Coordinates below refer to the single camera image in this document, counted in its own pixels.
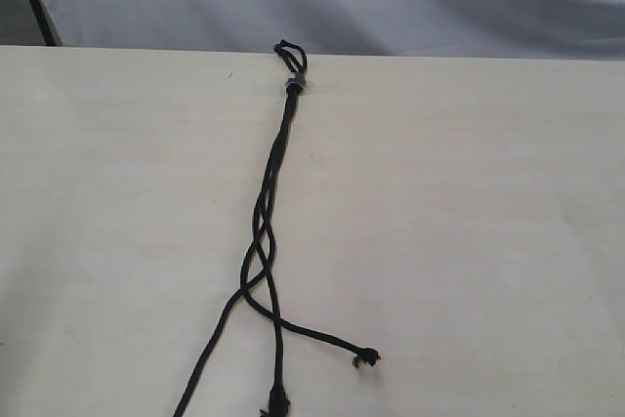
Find long black rope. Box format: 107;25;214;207
170;89;300;417

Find black rope with small knot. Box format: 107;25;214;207
238;89;383;370

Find black drawstring cord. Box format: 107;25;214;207
251;89;300;417

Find grey cable sleeve connector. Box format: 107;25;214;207
285;72;307;96

